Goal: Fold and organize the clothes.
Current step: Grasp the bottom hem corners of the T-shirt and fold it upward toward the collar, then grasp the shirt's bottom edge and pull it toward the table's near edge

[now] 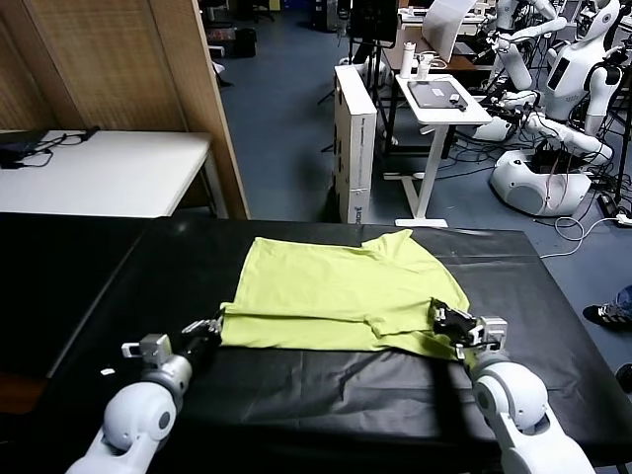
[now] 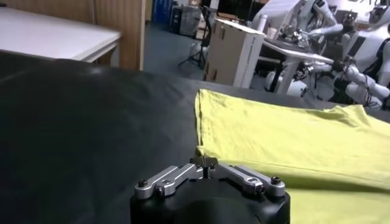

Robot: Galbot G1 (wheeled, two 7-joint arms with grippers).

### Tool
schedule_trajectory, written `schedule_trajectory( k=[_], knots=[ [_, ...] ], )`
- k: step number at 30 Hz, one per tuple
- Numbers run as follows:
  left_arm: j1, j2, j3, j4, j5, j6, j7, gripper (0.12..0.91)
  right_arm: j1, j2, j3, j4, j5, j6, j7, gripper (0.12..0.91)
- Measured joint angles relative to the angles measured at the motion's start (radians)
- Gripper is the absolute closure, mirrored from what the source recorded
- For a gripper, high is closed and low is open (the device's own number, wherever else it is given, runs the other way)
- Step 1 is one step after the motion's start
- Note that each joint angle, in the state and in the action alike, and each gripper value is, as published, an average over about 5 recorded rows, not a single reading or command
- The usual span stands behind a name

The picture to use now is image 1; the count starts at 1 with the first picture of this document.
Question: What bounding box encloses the tall white cardboard box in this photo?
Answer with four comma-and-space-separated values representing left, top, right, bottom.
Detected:
333, 65, 379, 226

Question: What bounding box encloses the black pouch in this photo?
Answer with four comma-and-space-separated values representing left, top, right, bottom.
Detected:
0, 141, 36, 167

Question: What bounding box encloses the white curved panel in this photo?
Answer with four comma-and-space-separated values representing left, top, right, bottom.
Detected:
422, 0, 478, 64

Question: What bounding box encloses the black equipment case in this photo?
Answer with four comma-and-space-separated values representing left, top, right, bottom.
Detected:
234, 28, 258, 59

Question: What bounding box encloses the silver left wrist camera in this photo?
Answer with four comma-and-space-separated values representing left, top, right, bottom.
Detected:
121, 334, 172, 365

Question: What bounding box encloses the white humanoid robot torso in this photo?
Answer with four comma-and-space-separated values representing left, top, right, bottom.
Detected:
522, 0, 624, 167

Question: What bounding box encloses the white table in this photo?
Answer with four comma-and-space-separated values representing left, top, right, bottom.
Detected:
0, 129, 228, 220

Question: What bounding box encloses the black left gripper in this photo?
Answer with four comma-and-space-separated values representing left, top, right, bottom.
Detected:
180, 308, 231, 369

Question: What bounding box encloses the small white robot shell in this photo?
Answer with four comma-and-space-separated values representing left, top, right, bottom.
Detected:
471, 117, 514, 142

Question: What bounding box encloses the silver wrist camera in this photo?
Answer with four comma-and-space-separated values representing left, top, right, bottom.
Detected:
477, 317, 509, 352
121, 334, 172, 365

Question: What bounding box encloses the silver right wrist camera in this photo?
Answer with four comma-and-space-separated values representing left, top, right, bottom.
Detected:
477, 317, 509, 352

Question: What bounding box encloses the white standing desk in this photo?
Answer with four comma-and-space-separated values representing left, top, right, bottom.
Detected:
383, 73, 494, 228

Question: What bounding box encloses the wooden panel table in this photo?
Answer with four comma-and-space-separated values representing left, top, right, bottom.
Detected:
0, 0, 251, 221

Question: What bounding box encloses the white cup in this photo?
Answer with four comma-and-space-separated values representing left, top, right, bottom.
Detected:
416, 53, 441, 82

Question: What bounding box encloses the grey closed laptop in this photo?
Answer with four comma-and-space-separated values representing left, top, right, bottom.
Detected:
407, 81, 468, 110

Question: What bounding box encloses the brown wooden desk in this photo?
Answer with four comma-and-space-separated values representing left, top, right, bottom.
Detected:
382, 41, 495, 75

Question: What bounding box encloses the yellow-green t-shirt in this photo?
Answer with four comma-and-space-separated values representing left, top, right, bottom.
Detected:
219, 229, 471, 364

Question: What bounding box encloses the large white robot base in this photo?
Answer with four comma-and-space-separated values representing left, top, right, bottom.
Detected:
488, 147, 593, 218

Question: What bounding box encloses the white bottle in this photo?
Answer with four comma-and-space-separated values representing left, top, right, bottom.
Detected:
399, 41, 416, 80

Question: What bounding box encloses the white floor cable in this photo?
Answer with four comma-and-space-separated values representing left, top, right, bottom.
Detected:
538, 211, 632, 261

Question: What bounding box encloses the black monitor panel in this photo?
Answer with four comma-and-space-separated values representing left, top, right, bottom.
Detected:
349, 0, 399, 50

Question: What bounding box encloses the black cable bundle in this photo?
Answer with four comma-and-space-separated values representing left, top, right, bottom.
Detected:
9, 132, 85, 172

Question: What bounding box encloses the black monitor stand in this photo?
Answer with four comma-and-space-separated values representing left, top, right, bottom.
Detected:
348, 41, 396, 100

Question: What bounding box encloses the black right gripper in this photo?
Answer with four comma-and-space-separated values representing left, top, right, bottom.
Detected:
428, 297, 483, 347

